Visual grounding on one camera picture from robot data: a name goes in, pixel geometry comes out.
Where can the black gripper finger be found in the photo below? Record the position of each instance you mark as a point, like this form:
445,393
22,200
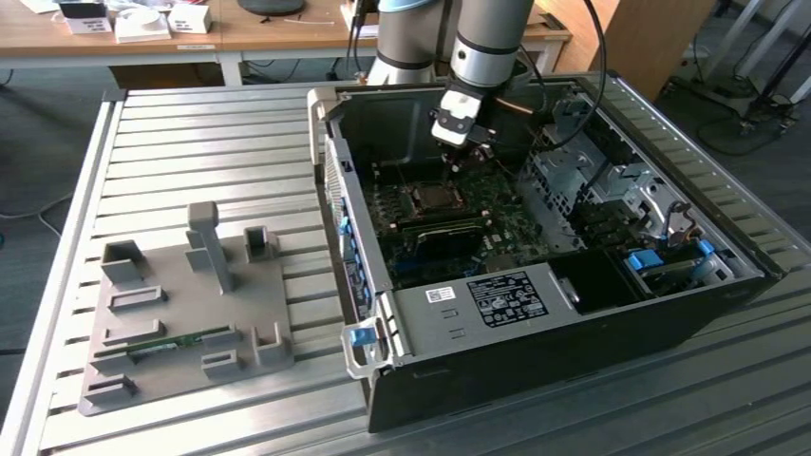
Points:
484,153
458,159

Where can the silver CPU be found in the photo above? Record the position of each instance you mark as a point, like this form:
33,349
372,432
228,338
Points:
438,197

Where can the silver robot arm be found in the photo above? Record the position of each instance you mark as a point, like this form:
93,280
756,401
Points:
489,52

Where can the black RAM slot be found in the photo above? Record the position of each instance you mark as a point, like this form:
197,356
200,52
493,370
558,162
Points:
444,222

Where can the blue expansion slot latch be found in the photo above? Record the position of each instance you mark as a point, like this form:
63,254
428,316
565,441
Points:
357,260
346,224

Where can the metal drive cage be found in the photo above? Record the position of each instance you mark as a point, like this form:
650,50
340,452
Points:
565,176

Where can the green motherboard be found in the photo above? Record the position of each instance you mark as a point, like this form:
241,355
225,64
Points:
526,223

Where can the wooden cabinet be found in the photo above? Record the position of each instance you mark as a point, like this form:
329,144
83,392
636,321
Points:
646,43

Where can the black plastic shroud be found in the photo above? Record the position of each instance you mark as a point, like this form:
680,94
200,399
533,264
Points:
590,280

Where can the blue disk carrier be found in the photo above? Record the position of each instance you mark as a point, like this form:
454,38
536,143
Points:
644,262

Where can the grey power supply unit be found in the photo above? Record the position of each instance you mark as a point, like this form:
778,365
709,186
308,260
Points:
438,328

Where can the black equipment stand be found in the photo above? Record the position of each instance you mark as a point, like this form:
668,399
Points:
717,90

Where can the wooden desk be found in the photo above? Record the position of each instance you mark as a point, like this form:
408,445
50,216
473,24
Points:
286,33
38,40

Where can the blue power supply latch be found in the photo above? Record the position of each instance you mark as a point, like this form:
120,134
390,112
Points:
362,337

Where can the blue plastic clip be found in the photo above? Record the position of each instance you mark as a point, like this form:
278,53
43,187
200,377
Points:
705,252

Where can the black round object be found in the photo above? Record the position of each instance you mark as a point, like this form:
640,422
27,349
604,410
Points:
273,5

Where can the black PC case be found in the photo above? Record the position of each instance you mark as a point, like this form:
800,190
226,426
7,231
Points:
540,380

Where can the white labelled box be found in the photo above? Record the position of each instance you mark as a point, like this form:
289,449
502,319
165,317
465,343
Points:
190,20
89,24

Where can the grey parts rack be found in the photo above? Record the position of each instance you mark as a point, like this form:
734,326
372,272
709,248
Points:
178,294

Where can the white round holder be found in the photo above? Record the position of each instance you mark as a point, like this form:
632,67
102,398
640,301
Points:
144,26

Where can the green RAM stick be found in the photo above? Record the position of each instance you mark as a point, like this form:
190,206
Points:
185,340

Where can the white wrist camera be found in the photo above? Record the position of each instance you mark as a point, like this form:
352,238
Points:
457,123

